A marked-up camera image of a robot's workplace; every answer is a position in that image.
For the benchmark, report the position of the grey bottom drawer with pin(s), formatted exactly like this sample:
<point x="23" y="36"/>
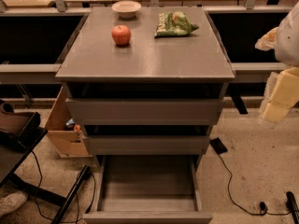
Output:
<point x="147" y="190"/>

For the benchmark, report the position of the grey drawer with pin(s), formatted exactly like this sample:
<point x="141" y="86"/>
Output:
<point x="146" y="139"/>
<point x="145" y="103"/>
<point x="147" y="190"/>

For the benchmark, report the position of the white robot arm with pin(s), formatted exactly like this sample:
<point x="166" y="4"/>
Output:
<point x="282" y="89"/>

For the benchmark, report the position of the grey drawer cabinet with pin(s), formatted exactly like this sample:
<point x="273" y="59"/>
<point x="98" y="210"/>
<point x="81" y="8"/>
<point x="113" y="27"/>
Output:
<point x="95" y="58"/>

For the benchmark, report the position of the grey top drawer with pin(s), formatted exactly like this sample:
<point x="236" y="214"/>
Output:
<point x="145" y="103"/>

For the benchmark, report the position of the grey middle drawer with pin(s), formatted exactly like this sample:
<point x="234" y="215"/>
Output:
<point x="146" y="139"/>

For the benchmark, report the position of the red apple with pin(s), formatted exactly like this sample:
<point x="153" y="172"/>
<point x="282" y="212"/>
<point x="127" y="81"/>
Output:
<point x="121" y="35"/>

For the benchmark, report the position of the black power adapter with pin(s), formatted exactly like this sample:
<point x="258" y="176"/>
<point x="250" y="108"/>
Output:
<point x="218" y="146"/>

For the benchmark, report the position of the green chip bag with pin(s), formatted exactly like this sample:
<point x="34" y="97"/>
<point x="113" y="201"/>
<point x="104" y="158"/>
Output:
<point x="175" y="23"/>

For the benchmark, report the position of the cardboard box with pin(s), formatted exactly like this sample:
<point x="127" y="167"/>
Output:
<point x="66" y="140"/>

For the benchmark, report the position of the white bowl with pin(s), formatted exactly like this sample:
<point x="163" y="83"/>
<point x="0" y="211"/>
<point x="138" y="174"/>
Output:
<point x="126" y="9"/>

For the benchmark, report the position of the brown bag on desk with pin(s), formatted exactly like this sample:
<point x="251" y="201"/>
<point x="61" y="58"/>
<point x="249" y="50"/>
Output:
<point x="16" y="127"/>

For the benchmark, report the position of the black desk with legs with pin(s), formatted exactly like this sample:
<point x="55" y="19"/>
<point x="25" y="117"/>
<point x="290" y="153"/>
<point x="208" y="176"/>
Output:
<point x="23" y="172"/>

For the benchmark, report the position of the white shoe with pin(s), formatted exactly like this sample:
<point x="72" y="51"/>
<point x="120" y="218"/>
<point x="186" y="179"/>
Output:
<point x="12" y="202"/>

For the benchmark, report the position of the black bar right floor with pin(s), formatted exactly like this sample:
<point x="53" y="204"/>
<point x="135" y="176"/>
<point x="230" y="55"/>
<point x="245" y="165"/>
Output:
<point x="293" y="207"/>

